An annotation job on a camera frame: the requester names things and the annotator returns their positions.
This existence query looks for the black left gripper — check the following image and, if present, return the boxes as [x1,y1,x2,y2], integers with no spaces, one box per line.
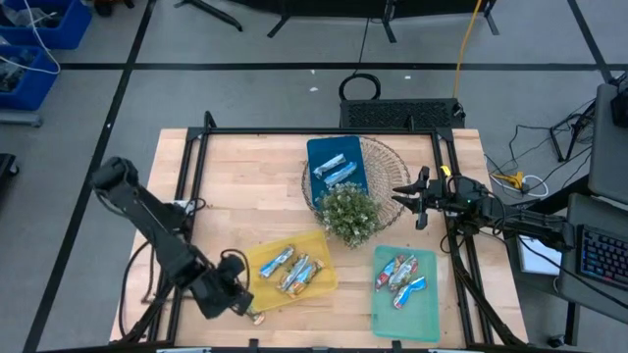
[190,252,255,321]

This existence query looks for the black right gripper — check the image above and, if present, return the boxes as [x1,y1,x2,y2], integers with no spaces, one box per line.
[391,165,454,230]

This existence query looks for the yellow translucent plastic bin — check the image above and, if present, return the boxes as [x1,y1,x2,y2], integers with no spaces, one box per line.
[243,228,340,314]

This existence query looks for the blue striped granola bar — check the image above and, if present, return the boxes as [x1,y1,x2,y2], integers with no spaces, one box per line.
[258,244,296,279]
[285,258,326,297]

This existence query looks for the light blue granola bar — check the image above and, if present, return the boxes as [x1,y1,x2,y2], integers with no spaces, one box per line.
[312,153,347,178]
[323,161,358,188]

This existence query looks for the artificial plant in black pot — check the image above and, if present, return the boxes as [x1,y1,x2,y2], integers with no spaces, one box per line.
[313,181,385,249]

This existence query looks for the dark blue plastic bin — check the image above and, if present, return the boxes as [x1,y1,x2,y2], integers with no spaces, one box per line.
[306,135,370,212]

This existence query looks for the black perforated computer case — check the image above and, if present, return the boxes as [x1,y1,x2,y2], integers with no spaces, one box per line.
[339,97,466,130]

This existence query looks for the teal translucent plastic bin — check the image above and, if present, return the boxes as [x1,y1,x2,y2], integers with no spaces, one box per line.
[370,244,442,343]

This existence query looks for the white paper sheet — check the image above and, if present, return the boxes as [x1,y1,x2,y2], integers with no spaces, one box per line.
[517,234,564,276]

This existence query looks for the grey desk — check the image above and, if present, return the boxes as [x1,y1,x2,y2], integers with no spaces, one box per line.
[587,82,628,206]
[556,192,628,326]

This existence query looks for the black backdrop stand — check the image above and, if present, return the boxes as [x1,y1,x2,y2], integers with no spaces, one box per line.
[230,0,500,44]

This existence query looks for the black keyboard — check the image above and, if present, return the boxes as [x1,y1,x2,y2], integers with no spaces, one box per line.
[577,224,628,292]

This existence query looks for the black desk device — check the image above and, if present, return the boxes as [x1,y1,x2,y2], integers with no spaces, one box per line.
[609,73,628,128]

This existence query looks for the black chair base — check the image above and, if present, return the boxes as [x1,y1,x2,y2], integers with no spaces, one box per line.
[0,153,20,192]

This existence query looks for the grey cart base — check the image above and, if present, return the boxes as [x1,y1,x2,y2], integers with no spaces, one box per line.
[0,108,43,127]

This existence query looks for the black stand legs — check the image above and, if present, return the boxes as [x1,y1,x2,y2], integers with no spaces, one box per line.
[174,0,244,33]

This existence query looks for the blue storage crate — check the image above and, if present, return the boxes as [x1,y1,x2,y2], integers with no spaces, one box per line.
[0,0,93,50]
[0,44,61,112]

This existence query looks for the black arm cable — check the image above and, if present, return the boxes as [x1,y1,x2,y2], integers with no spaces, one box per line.
[117,238,159,339]

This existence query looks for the black metal table frame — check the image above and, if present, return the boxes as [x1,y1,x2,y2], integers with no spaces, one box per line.
[117,110,529,353]

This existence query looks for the black coiled cable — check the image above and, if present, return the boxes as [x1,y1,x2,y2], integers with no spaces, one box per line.
[338,17,383,103]

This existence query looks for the yellow cable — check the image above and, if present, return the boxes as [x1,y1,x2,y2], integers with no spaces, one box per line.
[450,0,485,99]

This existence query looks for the white cable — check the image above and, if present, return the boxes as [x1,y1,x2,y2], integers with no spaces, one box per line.
[0,0,61,76]

